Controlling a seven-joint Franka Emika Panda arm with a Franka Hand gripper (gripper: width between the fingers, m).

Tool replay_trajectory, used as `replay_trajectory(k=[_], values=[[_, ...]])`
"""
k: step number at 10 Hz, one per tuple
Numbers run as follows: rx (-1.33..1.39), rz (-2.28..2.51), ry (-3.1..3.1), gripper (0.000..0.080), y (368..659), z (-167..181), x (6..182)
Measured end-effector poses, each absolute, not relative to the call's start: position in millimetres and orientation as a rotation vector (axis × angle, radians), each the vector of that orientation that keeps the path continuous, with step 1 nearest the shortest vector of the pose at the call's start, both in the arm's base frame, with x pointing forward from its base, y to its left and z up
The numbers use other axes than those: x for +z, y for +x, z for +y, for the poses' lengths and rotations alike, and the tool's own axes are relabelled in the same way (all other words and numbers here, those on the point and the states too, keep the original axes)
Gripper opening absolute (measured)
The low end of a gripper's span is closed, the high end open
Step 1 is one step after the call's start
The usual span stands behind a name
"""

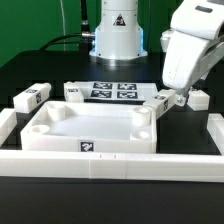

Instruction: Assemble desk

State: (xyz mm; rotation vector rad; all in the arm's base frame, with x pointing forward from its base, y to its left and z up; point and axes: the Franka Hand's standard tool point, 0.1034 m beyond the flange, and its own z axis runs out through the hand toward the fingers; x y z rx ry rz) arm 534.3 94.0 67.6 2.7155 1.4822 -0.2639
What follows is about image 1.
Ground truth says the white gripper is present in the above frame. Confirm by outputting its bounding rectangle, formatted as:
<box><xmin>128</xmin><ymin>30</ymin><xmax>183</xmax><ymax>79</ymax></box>
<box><xmin>161</xmin><ymin>29</ymin><xmax>224</xmax><ymax>107</ymax></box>

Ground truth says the white desk top tray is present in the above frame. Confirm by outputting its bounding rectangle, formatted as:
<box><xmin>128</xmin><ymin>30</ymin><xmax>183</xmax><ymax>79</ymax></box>
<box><xmin>21</xmin><ymin>101</ymin><xmax>157</xmax><ymax>154</ymax></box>

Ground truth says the white marker base sheet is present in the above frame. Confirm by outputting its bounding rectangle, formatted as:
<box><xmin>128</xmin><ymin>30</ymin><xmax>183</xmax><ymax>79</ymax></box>
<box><xmin>72</xmin><ymin>81</ymin><xmax>158</xmax><ymax>102</ymax></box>

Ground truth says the white U-shaped obstacle frame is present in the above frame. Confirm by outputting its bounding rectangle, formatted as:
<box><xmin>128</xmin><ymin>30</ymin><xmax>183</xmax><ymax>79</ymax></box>
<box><xmin>0</xmin><ymin>108</ymin><xmax>224</xmax><ymax>182</ymax></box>

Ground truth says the black upright connector cable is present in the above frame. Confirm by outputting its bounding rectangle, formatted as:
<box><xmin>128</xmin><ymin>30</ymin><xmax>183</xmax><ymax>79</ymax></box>
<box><xmin>80</xmin><ymin>0</ymin><xmax>91</xmax><ymax>34</ymax></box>

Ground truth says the white thin cable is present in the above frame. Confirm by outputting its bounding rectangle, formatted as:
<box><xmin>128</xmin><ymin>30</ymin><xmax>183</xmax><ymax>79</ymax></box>
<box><xmin>59</xmin><ymin>0</ymin><xmax>67</xmax><ymax>52</ymax></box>

